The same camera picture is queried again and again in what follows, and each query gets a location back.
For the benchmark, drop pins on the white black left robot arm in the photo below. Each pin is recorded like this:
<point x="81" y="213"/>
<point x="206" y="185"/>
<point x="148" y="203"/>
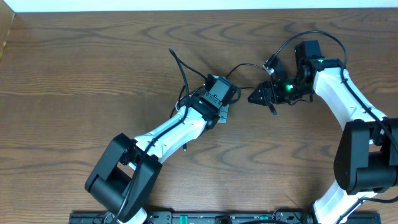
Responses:
<point x="125" y="174"/>

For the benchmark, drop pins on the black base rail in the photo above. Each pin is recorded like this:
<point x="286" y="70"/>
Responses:
<point x="193" y="218"/>

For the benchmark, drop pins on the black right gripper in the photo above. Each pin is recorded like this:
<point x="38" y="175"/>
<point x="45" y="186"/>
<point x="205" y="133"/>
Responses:
<point x="265" y="86"/>

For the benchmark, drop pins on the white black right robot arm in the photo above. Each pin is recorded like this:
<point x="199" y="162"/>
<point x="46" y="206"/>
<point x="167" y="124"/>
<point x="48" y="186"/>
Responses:
<point x="366" y="159"/>

